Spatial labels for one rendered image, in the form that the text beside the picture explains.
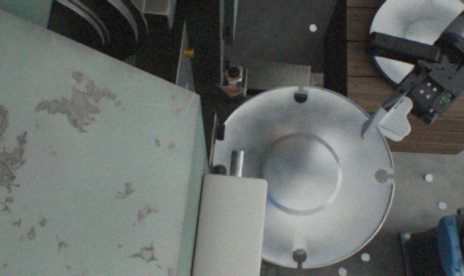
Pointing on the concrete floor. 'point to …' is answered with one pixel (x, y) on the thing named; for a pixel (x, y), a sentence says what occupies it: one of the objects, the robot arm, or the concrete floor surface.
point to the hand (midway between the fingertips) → (364, 129)
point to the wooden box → (336, 44)
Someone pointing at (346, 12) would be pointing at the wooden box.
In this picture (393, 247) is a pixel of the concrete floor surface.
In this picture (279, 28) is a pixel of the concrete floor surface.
